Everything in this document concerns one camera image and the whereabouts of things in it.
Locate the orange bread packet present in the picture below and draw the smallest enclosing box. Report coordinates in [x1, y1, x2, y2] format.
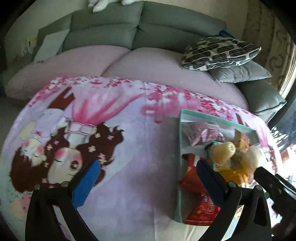
[219, 169, 254, 187]

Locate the red nice kiss packet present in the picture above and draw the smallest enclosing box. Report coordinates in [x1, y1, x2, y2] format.
[184, 193, 220, 226]

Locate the large red patterned snack pack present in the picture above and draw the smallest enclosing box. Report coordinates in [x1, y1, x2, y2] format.
[179, 153, 207, 194]

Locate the round white bun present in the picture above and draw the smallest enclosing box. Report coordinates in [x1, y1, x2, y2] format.
[230, 144, 266, 175]

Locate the small cream jelly cup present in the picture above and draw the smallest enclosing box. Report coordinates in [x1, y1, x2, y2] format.
[210, 142, 236, 166]

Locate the pink snack packet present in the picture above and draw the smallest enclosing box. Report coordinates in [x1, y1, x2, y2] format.
[182, 121, 225, 146]

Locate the green white cracker packet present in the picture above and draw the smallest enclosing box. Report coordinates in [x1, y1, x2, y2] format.
[205, 142, 219, 162]

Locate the orange cream cracker packet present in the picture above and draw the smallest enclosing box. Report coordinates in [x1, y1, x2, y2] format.
[233, 129, 251, 149]

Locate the teal shallow cardboard tray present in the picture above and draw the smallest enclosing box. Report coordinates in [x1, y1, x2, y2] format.
[174, 109, 263, 226]

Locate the pink cartoon printed blanket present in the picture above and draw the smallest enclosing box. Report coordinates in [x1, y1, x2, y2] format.
[1, 76, 283, 240]

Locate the grey cushion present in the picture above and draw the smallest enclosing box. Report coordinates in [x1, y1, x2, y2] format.
[208, 61, 272, 83]

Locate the black white patterned pillow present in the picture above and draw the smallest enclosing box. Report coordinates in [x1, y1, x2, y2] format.
[181, 36, 261, 71]

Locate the pale pillow on sofa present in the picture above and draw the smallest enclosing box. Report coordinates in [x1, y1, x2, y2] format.
[33, 29, 70, 63]

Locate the grey sofa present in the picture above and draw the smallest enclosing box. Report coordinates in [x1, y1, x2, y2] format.
[3, 0, 287, 123]

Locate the grey white plush toy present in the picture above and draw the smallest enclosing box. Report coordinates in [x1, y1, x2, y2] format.
[87, 0, 137, 14]

